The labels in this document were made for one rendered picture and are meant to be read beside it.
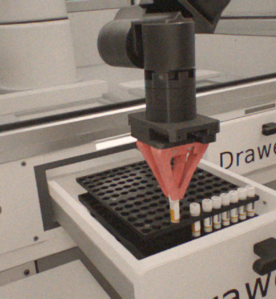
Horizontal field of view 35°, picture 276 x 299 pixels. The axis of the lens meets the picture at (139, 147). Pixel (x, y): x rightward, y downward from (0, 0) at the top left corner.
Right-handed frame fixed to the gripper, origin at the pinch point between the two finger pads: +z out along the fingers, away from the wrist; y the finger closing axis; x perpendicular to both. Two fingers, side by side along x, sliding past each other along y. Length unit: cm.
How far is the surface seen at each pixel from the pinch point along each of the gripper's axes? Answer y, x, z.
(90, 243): -6.5, -8.8, 7.1
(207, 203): 0.5, 4.6, 2.6
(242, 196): 0.4, 10.2, 3.0
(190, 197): -4.3, 5.3, 3.5
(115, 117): -22.6, 3.4, -4.7
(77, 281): -15.2, -8.4, 17.8
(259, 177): -24.0, 36.0, 13.5
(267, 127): -18.7, 32.7, 1.2
